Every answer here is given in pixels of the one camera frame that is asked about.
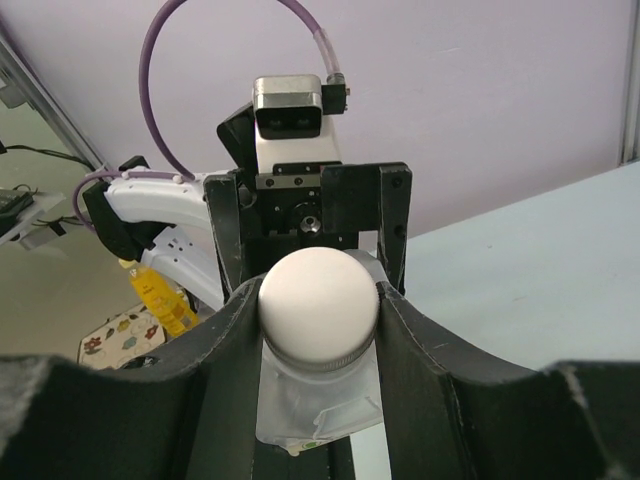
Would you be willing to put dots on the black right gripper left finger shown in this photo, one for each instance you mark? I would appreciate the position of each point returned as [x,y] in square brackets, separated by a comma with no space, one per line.
[187,410]

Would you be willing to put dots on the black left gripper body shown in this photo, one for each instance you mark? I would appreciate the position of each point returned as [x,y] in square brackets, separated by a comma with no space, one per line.
[327,205]

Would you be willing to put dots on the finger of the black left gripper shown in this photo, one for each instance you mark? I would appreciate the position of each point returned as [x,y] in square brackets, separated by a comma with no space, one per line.
[230,204]
[394,206]

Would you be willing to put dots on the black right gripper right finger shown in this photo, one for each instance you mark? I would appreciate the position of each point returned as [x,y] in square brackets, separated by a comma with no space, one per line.
[454,411]

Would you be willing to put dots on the white NFC bottle cap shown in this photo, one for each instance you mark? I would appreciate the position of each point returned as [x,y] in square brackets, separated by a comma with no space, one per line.
[318,309]

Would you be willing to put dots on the square clear NFC juice bottle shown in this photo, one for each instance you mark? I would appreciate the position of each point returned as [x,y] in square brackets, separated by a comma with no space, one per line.
[299,410]

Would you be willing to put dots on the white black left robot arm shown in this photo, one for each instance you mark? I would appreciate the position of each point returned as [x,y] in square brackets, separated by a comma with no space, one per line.
[163,220]

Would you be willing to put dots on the yellow oil bottle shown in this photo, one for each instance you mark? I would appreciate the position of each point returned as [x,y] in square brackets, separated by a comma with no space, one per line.
[163,301]

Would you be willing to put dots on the floral pot holder mat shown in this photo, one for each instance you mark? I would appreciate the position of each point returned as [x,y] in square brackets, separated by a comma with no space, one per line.
[122,338]

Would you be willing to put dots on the grey keyboard tray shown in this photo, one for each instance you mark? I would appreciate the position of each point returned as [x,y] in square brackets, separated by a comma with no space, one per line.
[43,203]

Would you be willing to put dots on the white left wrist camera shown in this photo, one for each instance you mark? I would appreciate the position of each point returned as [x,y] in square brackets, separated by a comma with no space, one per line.
[293,119]

